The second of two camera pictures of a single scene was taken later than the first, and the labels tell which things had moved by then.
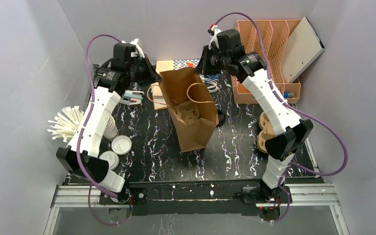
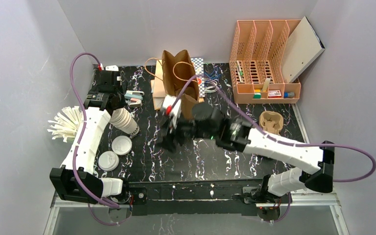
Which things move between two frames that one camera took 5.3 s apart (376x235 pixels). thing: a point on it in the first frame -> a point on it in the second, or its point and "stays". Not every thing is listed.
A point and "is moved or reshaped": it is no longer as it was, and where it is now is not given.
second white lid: (112, 158) stays
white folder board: (304, 47) stays
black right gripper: (205, 64) -> (176, 130)
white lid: (121, 144) stays
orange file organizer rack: (277, 36) stays
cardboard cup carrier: (267, 129) stays
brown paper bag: (189, 84) is moved or reshaped
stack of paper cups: (111, 130) -> (122, 119)
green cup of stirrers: (66, 123) stays
